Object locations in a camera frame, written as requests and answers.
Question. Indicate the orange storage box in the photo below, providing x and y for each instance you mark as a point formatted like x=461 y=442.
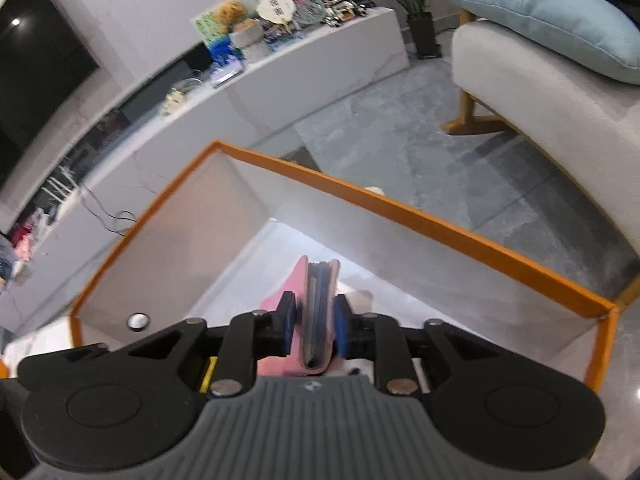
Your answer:
x=226 y=233

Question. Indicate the teddy bear in pot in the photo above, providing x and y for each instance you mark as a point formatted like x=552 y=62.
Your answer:
x=245 y=33

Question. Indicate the pink wallet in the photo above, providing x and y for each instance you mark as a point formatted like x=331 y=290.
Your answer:
x=313 y=285

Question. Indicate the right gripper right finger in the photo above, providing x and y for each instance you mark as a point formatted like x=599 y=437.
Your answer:
x=380 y=339

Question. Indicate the white wifi router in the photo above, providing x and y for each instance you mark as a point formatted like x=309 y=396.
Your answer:
x=63 y=189

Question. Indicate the light blue cushion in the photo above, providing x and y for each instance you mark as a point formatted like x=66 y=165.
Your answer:
x=593 y=33

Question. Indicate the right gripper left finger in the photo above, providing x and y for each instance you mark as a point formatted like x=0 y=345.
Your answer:
x=249 y=338

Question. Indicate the white TV console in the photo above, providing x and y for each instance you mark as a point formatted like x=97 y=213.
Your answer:
x=305 y=76

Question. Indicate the white upholstered armchair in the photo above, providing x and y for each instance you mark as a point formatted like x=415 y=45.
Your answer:
x=584 y=122

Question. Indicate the black television screen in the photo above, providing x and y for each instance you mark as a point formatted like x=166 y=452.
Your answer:
x=43 y=62

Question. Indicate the yellow round object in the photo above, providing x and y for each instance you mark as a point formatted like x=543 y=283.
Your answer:
x=207 y=378

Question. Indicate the round paper fan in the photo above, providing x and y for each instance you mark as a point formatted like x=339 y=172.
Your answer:
x=279 y=12

